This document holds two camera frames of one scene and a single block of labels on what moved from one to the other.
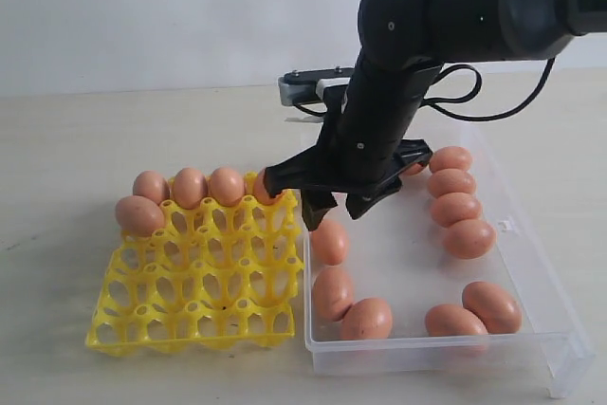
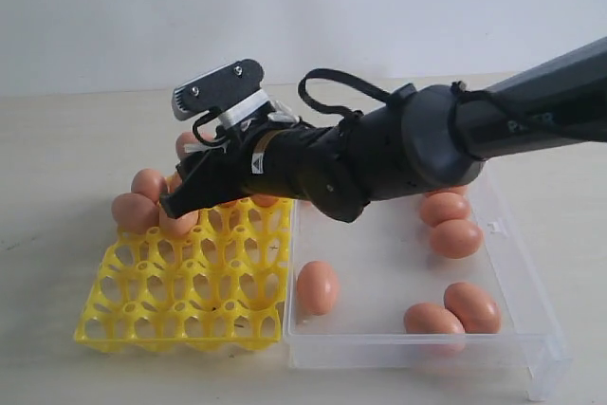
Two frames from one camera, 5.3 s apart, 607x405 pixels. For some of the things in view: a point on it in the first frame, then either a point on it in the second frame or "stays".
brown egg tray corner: x=152 y=186 stays
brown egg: x=450 y=320 → x=430 y=318
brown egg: x=500 y=312 → x=479 y=312
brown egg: x=333 y=292 → x=317 y=287
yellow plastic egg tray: x=216 y=276 stays
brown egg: x=330 y=242 → x=178 y=227
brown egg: x=137 y=216 stays
